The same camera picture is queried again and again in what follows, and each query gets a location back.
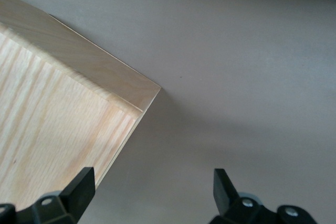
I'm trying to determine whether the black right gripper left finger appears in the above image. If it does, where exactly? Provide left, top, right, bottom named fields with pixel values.
left=0, top=166, right=96, bottom=224

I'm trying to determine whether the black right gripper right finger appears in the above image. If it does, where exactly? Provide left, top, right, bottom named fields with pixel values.
left=209, top=168, right=319, bottom=224

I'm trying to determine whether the light oak wooden cabinet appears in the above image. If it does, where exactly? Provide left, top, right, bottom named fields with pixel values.
left=0, top=0, right=162, bottom=210

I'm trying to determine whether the brown table cover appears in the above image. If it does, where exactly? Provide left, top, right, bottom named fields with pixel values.
left=0, top=0, right=336, bottom=224

